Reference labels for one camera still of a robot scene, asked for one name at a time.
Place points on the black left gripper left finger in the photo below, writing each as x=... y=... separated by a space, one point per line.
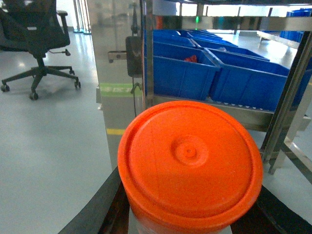
x=106 y=213

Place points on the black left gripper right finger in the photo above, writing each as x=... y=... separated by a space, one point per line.
x=270 y=216

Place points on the orange cylindrical capacitor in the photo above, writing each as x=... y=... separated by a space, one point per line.
x=188 y=168

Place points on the large blue plastic bin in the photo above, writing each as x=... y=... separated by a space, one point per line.
x=247 y=81

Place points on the blue plastic bin behind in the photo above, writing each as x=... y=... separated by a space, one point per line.
x=183 y=72

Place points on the black mesh office chair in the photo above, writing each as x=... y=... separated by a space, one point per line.
x=36 y=27

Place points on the stainless steel roller rack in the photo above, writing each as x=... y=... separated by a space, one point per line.
x=280 y=126

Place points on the black box on post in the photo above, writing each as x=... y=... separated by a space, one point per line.
x=133 y=56

